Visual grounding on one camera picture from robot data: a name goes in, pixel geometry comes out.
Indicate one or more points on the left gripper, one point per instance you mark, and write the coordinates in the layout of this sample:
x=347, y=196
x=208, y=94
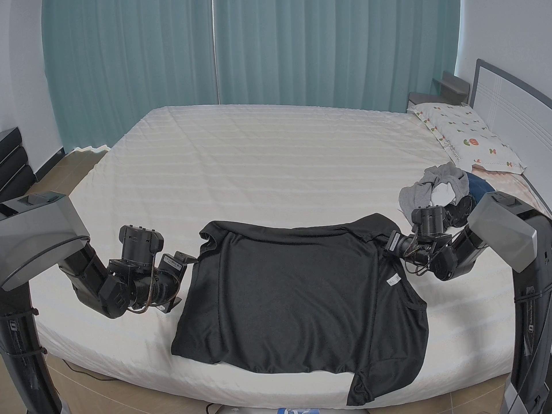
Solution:
x=172, y=270

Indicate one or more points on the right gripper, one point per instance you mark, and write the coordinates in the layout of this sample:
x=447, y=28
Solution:
x=407, y=246

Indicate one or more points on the black T-shirt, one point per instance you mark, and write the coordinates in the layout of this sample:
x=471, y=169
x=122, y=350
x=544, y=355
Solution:
x=293, y=296

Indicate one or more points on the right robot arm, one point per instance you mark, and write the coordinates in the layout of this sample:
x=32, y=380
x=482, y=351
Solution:
x=504, y=231

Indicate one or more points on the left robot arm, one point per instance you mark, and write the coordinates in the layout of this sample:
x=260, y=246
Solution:
x=43, y=231

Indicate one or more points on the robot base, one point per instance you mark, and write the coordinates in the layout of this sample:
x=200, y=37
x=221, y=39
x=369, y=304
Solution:
x=297, y=411

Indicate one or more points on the pile of clothes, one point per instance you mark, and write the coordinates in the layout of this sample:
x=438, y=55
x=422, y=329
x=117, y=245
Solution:
x=414, y=196

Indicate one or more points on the bed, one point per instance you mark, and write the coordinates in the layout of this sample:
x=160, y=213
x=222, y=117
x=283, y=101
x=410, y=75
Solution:
x=258, y=166

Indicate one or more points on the white printed pillow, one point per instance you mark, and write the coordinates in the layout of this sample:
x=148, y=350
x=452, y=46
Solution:
x=465, y=132

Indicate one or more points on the grey bedside table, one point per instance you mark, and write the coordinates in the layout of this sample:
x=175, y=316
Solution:
x=453, y=86

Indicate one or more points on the black chest of drawers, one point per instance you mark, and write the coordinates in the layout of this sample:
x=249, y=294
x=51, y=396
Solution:
x=13, y=162

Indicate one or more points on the blue-green curtain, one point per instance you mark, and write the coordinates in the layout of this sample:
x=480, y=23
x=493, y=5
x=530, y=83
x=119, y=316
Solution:
x=129, y=58
x=323, y=37

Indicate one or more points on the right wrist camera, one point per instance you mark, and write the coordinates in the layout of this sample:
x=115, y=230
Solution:
x=417, y=217

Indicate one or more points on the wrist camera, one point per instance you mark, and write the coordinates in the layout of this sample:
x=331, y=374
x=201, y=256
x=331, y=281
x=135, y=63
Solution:
x=417, y=217
x=157, y=240

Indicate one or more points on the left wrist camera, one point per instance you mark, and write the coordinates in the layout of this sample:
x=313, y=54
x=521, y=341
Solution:
x=157, y=240

